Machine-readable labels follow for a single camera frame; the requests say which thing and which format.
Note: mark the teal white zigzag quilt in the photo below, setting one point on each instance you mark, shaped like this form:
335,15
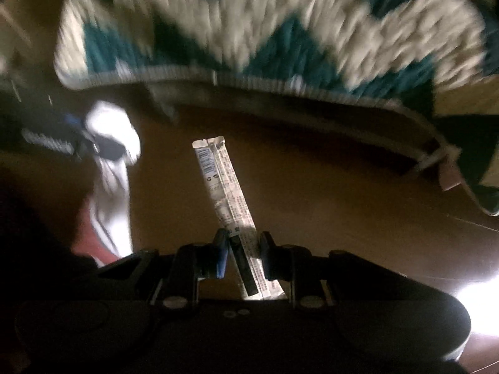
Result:
273,19

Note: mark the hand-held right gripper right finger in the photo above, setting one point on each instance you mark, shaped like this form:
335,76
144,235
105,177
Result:
269,259

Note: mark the long white stick packet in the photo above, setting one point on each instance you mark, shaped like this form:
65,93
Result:
222,187

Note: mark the white printed bag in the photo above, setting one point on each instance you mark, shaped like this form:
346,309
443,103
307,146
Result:
113,124

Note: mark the red plastic bag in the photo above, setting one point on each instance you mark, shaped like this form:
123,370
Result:
87,241

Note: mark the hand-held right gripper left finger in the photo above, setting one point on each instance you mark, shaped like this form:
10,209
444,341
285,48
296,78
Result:
221,259

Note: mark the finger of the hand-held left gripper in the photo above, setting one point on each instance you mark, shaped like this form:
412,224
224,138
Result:
73,120

